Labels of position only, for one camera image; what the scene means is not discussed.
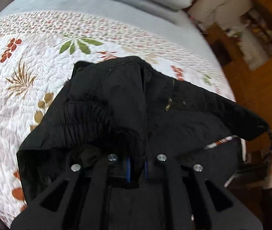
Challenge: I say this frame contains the black pants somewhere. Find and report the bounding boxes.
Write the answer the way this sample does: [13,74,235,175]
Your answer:
[16,56,270,230]

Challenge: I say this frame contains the floral quilted bedspread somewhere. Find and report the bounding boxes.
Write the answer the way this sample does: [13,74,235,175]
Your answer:
[0,11,234,227]

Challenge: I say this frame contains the wooden side cabinet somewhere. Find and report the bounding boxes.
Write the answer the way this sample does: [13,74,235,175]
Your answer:
[206,0,272,130]

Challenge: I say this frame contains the light blue bed sheet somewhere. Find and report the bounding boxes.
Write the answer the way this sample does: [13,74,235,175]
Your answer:
[0,0,219,63]

